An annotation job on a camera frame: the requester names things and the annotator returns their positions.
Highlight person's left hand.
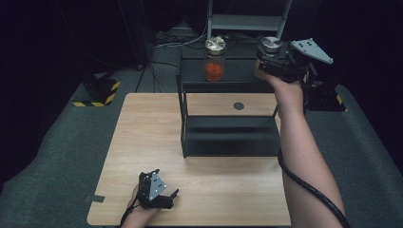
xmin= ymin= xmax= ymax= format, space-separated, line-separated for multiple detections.
xmin=125 ymin=183 xmax=161 ymax=228

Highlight thin black floor cable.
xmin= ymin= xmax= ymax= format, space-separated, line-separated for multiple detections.
xmin=134 ymin=60 xmax=179 ymax=94

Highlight white floor cable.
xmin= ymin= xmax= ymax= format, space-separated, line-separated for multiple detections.
xmin=153 ymin=18 xmax=209 ymax=49

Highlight black base with striped tape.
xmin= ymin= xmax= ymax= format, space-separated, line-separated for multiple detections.
xmin=72 ymin=73 xmax=122 ymax=108
xmin=306 ymin=80 xmax=347 ymax=112

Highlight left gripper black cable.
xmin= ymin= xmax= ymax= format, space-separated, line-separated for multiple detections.
xmin=119 ymin=189 xmax=142 ymax=228

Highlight gold-lidded glass jar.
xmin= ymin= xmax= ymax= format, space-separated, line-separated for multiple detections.
xmin=203 ymin=35 xmax=227 ymax=83

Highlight black two-tier metal shelf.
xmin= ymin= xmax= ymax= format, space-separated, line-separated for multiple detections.
xmin=176 ymin=47 xmax=319 ymax=160

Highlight grey tape strip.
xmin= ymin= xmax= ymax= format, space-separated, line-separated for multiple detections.
xmin=85 ymin=194 xmax=106 ymax=204

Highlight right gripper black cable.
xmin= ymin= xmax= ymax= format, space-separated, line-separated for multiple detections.
xmin=277 ymin=75 xmax=352 ymax=228

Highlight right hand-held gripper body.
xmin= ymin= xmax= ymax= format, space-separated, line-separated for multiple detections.
xmin=278 ymin=37 xmax=335 ymax=85

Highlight grey metal stand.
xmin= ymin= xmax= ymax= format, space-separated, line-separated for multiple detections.
xmin=204 ymin=0 xmax=293 ymax=42

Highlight person's right hand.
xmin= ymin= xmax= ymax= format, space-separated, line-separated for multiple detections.
xmin=261 ymin=70 xmax=310 ymax=118

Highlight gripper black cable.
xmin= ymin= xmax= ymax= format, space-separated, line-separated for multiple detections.
xmin=277 ymin=75 xmax=352 ymax=228
xmin=119 ymin=189 xmax=142 ymax=228

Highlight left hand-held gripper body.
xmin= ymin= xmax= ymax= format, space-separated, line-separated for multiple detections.
xmin=137 ymin=170 xmax=175 ymax=210

